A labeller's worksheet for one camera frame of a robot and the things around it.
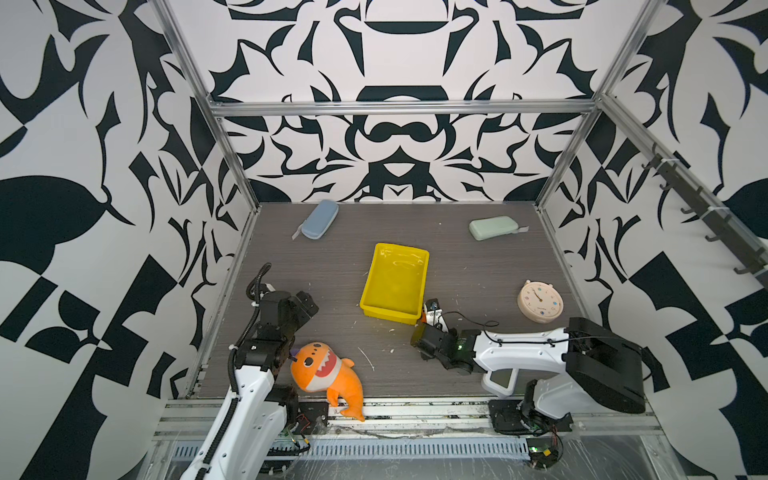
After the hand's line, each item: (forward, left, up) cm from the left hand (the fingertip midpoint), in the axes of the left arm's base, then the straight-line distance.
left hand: (299, 300), depth 82 cm
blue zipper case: (+37, 0, -10) cm, 38 cm away
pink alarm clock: (+2, -70, -9) cm, 71 cm away
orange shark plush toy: (-17, -6, -3) cm, 18 cm away
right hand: (-7, -35, -10) cm, 37 cm away
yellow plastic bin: (+10, -27, -13) cm, 32 cm away
